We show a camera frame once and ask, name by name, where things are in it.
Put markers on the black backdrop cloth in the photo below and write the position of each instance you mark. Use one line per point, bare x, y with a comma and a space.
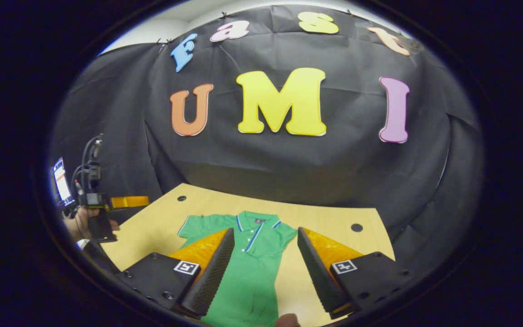
334, 172

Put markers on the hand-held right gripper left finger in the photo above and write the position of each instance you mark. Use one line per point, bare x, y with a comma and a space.
209, 281

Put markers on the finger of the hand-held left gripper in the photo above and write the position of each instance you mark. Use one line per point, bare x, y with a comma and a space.
127, 213

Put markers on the lit computer monitor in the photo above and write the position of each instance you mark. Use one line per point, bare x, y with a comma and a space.
61, 181

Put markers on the green T-shirt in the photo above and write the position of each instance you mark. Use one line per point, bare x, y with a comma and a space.
252, 281

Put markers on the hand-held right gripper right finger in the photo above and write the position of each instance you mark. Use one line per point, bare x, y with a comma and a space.
320, 277

